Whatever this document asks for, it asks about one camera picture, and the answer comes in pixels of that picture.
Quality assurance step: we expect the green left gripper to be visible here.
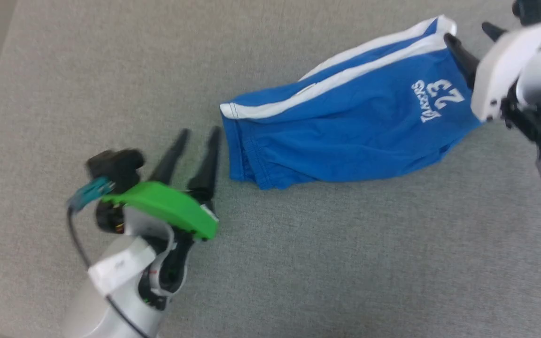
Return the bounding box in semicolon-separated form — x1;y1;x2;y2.
100;126;222;242

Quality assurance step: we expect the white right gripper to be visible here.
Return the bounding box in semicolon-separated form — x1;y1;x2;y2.
444;16;541;123

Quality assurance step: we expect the blue basketball shorts white trim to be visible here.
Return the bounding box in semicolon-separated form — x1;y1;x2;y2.
219;15;485;191

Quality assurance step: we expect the left arm black cable teal plug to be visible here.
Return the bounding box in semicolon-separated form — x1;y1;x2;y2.
66;177;152;338

